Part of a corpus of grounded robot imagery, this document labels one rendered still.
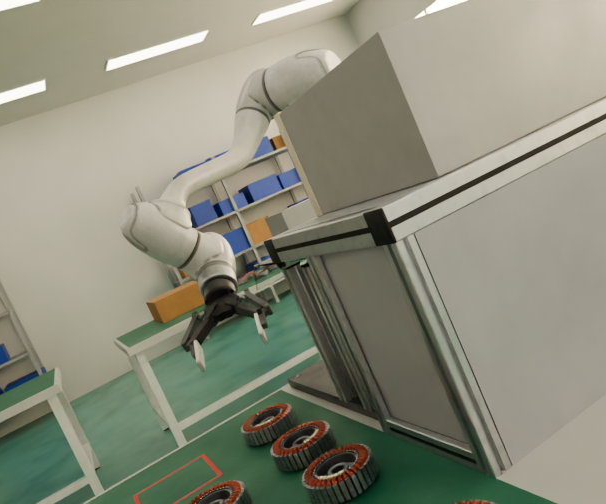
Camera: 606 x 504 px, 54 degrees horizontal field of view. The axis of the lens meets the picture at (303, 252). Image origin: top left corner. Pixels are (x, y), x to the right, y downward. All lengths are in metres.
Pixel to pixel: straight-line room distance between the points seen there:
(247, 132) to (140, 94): 6.60
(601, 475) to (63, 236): 7.33
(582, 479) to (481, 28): 0.58
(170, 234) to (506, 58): 0.81
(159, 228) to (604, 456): 0.97
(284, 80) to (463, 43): 0.86
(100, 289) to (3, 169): 1.79
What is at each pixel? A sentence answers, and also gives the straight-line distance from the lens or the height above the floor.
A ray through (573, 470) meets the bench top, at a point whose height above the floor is 0.75.
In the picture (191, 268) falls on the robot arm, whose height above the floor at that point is 1.11.
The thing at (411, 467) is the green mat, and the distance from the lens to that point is 0.92.
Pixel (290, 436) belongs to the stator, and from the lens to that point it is 1.12.
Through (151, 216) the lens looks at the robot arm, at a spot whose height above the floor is 1.26.
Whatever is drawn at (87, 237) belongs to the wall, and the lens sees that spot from 7.80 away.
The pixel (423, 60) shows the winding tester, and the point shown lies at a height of 1.26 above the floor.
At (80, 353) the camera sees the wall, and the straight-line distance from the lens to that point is 7.79.
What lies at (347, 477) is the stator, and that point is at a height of 0.78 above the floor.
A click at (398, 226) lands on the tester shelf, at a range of 0.73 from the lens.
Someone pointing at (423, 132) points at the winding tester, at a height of 1.18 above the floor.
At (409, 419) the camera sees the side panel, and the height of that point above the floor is 0.78.
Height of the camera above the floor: 1.17
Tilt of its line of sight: 5 degrees down
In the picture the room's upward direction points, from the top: 24 degrees counter-clockwise
